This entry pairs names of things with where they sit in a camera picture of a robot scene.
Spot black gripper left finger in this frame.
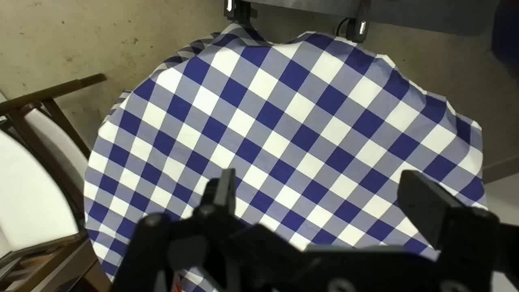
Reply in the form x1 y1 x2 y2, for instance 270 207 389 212
210 167 238 219

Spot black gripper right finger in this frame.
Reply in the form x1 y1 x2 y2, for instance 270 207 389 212
395 168 500 267

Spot blue white checkered tablecloth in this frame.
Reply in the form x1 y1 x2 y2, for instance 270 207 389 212
82 22 488 282

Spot black table clamp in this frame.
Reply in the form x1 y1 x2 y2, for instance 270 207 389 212
222 0 259 25
335 14 369 42

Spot white seat cushion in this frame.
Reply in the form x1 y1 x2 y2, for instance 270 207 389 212
0 107 90 256

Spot dark wooden chair frame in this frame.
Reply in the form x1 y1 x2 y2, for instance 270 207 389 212
0 73 113 292

